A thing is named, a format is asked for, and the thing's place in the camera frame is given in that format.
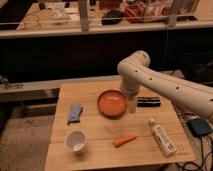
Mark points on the cream cylindrical gripper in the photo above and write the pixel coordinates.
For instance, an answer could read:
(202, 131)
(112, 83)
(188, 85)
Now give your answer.
(132, 104)

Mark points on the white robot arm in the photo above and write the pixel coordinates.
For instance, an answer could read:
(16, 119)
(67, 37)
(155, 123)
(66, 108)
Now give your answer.
(135, 72)

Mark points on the black rectangular block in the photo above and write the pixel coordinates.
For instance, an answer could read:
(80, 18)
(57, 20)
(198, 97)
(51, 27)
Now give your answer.
(148, 102)

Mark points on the orange round plate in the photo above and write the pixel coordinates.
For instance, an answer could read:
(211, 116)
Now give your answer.
(112, 103)

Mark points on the orange carrot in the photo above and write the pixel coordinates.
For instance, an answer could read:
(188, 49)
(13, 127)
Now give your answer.
(123, 140)

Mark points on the white glue bottle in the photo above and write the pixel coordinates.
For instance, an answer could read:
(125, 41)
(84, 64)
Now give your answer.
(161, 137)

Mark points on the blue folded cloth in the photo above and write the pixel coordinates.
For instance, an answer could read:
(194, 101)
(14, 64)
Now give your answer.
(74, 114)

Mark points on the white paper cup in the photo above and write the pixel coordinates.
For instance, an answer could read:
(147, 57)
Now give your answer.
(75, 142)

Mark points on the black power adapter box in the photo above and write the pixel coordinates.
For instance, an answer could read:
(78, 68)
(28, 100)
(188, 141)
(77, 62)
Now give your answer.
(199, 127)

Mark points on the black object on bench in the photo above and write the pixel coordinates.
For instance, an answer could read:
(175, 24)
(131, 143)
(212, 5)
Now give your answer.
(112, 17)

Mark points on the red tool on bench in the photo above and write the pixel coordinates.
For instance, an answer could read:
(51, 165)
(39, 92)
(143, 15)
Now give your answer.
(134, 13)

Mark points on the grey right metal post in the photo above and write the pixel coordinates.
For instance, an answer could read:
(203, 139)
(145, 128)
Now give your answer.
(174, 13)

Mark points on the grey vertical metal post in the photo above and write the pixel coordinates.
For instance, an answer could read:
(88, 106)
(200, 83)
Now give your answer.
(82, 4)

